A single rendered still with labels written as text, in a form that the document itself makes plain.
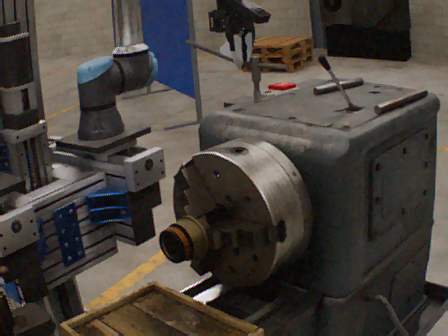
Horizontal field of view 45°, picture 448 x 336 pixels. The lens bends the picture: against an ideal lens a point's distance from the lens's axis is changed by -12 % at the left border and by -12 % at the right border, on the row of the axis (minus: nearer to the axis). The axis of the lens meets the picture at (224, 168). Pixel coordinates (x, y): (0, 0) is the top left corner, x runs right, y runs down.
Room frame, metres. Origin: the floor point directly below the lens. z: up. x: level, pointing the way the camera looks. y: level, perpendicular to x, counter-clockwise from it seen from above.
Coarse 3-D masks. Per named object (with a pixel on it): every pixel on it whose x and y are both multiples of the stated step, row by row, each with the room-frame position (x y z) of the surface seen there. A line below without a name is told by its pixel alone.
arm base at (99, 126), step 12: (84, 108) 1.69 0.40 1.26; (96, 108) 1.67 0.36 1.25; (108, 108) 1.69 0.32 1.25; (84, 120) 1.68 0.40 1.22; (96, 120) 1.67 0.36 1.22; (108, 120) 1.68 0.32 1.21; (120, 120) 1.72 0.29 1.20; (84, 132) 1.67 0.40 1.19; (96, 132) 1.66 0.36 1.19; (108, 132) 1.67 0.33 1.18; (120, 132) 1.70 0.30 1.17
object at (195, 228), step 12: (168, 228) 1.10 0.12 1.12; (180, 228) 1.10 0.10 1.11; (192, 228) 1.10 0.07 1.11; (204, 228) 1.12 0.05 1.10; (168, 240) 1.13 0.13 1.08; (180, 240) 1.07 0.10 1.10; (192, 240) 1.08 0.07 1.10; (204, 240) 1.10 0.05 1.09; (168, 252) 1.10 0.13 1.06; (180, 252) 1.06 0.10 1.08; (192, 252) 1.08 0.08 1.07; (204, 252) 1.10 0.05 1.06
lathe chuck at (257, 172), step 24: (240, 144) 1.23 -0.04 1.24; (216, 168) 1.18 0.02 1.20; (240, 168) 1.13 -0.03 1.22; (264, 168) 1.15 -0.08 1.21; (216, 192) 1.19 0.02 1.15; (240, 192) 1.14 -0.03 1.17; (264, 192) 1.10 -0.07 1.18; (288, 192) 1.13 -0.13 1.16; (216, 216) 1.24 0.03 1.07; (240, 216) 1.14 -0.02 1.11; (264, 216) 1.09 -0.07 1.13; (288, 216) 1.11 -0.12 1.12; (288, 240) 1.10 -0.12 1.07; (216, 264) 1.21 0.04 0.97; (240, 264) 1.15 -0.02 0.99; (264, 264) 1.10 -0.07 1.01; (288, 264) 1.16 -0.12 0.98
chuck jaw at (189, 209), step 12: (192, 168) 1.22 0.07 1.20; (180, 180) 1.21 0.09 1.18; (192, 180) 1.20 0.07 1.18; (192, 192) 1.18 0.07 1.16; (204, 192) 1.20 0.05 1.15; (180, 204) 1.18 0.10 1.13; (192, 204) 1.16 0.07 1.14; (204, 204) 1.18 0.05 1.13; (216, 204) 1.19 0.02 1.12; (180, 216) 1.16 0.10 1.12; (192, 216) 1.14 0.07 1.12
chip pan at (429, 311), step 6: (432, 300) 1.53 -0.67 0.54; (438, 300) 1.52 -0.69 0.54; (432, 306) 1.49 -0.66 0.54; (438, 306) 1.49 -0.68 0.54; (426, 312) 1.47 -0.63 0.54; (432, 312) 1.46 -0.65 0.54; (420, 318) 1.44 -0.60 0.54; (426, 318) 1.43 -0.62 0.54; (414, 324) 1.41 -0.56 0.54; (420, 324) 1.40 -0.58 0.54; (408, 330) 1.38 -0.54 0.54; (414, 330) 1.38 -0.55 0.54
